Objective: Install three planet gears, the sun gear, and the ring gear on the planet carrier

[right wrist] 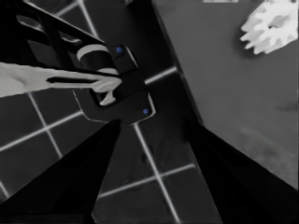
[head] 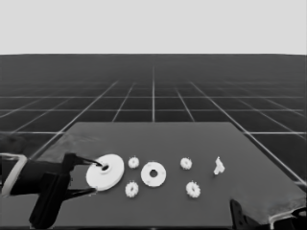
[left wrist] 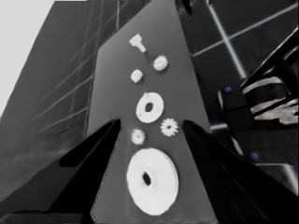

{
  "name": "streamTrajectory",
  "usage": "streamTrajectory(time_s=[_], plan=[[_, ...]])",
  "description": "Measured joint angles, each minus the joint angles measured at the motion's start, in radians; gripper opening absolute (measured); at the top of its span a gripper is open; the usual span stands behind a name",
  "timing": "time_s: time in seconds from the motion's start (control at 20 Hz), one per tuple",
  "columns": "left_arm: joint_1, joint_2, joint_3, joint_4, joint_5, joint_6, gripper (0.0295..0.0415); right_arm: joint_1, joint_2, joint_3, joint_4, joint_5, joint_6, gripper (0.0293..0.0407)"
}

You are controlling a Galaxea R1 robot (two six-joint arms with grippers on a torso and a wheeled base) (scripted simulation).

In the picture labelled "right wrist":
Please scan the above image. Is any white toothed gear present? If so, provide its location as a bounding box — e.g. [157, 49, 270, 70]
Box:
[239, 0, 299, 56]

